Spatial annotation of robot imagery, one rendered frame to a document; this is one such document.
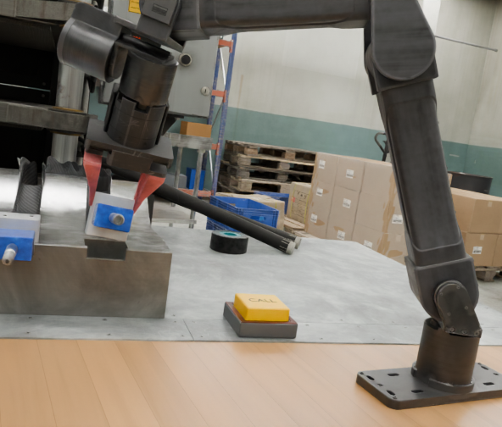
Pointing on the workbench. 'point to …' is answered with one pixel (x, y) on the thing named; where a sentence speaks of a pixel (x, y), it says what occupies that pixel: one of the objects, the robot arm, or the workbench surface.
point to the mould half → (64, 257)
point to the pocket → (105, 249)
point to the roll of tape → (229, 241)
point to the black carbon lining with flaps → (30, 189)
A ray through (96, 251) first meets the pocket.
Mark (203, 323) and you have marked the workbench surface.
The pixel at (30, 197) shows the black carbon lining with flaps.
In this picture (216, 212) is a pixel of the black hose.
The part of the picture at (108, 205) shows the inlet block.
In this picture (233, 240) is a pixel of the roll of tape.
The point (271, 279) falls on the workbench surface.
